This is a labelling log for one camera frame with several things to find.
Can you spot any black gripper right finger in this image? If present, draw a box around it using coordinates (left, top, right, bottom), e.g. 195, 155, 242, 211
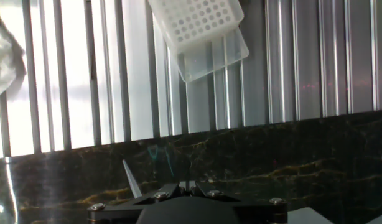
190, 182, 288, 224

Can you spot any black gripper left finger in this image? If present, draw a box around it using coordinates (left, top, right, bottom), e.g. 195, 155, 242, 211
87, 182, 187, 224

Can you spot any large translucent pipette tip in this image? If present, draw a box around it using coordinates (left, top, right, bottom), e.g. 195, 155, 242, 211
122, 159, 143, 199

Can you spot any white tip rack clear lid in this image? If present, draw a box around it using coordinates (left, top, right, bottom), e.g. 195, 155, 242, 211
147, 0, 250, 83

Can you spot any white crumpled tissue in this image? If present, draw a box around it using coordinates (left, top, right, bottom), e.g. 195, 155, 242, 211
0, 17, 27, 103

